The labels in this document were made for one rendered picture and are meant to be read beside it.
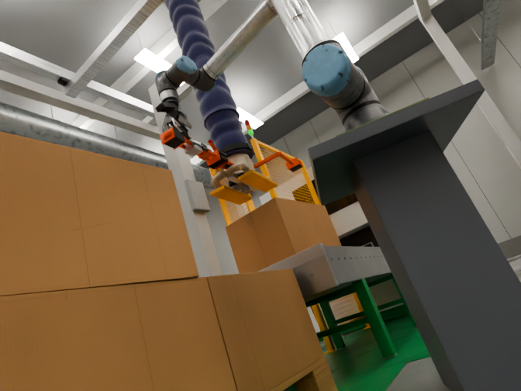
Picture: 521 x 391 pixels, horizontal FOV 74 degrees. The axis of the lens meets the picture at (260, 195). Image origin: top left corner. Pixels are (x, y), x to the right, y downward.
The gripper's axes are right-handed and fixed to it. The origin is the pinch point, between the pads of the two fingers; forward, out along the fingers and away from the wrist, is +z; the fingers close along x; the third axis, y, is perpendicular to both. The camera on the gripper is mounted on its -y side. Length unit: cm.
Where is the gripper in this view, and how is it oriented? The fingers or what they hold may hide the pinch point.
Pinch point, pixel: (177, 136)
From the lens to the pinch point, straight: 161.8
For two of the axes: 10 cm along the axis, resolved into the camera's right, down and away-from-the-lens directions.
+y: 4.4, 1.9, 8.8
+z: 3.1, 8.8, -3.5
